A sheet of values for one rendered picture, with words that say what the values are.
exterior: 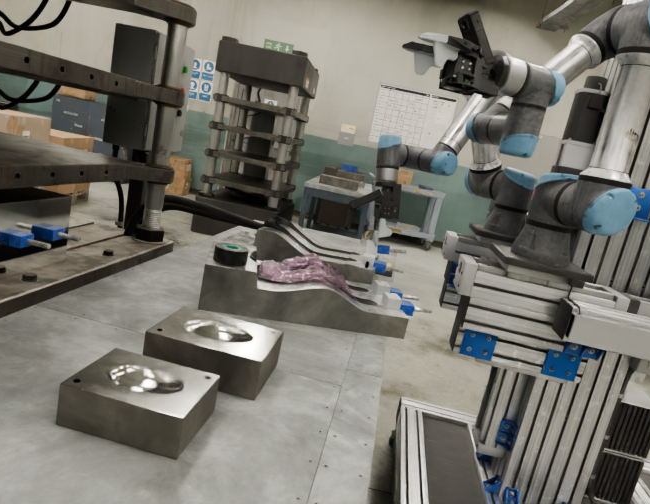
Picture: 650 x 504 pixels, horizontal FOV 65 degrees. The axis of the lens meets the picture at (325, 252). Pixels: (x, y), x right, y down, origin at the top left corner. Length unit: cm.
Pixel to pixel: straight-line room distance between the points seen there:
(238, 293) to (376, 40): 721
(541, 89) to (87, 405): 102
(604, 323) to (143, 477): 108
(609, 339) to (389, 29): 718
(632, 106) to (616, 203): 22
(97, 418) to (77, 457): 5
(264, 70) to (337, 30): 287
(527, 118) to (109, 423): 97
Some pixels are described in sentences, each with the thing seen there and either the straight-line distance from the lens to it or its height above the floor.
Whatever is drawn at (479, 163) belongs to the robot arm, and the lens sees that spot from 201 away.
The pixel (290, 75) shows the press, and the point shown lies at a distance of 552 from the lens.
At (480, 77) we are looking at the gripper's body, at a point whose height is 141.
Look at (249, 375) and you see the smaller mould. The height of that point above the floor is 84.
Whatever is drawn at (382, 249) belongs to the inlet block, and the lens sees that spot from 168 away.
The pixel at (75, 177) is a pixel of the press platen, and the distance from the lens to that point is 151.
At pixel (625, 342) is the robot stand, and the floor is 91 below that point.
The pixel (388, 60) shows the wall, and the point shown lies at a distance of 816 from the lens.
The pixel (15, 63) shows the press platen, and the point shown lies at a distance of 130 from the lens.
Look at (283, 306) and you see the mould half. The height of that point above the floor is 84.
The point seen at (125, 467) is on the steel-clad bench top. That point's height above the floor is 80.
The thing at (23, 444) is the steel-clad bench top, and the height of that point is 80.
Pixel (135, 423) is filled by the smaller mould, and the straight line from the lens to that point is 73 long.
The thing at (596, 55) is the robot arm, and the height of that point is 156.
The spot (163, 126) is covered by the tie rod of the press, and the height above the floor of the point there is 117.
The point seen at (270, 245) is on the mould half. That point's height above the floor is 89.
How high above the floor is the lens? 122
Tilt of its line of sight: 12 degrees down
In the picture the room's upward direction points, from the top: 12 degrees clockwise
